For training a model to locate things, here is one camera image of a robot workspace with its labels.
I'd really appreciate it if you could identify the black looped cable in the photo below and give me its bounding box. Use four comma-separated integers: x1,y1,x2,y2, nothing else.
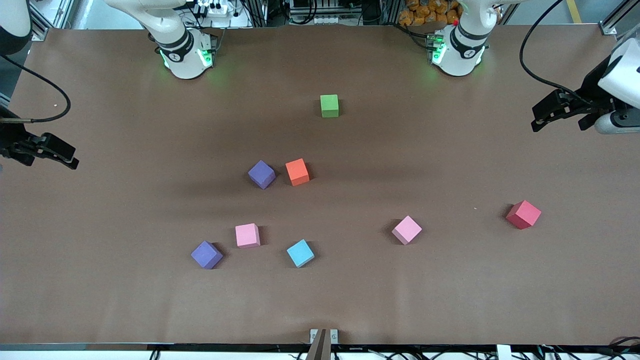
606,336,640,352

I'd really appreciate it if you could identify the red foam cube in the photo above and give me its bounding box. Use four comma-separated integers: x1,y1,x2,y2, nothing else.
505,200,542,230

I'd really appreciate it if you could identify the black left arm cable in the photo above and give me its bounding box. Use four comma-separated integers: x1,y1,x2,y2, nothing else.
518,0,596,103

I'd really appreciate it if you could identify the bag of orange snacks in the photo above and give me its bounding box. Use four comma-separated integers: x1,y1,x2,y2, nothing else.
398,0,463,27

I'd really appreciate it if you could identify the purple foam cube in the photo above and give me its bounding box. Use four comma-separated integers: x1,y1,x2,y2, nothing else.
190,240,224,270
247,159,277,190

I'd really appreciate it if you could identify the metal bracket with brown strip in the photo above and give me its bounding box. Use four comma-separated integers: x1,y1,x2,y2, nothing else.
306,328,339,360

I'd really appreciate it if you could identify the brown table mat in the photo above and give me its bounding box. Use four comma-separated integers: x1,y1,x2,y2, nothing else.
0,24,640,347

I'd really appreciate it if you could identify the light blue foam cube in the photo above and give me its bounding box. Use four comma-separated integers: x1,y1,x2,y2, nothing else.
286,239,316,269

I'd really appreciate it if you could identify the orange foam cube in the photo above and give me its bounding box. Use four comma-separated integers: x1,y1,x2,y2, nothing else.
285,158,311,187

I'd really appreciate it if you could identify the pink foam cube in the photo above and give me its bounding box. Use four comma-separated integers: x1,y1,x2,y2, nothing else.
391,215,423,246
235,223,262,249

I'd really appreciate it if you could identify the green foam cube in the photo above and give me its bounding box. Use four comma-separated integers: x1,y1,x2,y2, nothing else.
320,94,340,119

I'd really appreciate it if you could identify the aluminium frame profile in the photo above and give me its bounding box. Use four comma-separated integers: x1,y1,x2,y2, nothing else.
600,0,640,36
27,0,76,42

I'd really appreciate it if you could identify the white power strip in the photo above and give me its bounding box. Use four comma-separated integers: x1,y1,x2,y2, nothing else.
196,1,232,17

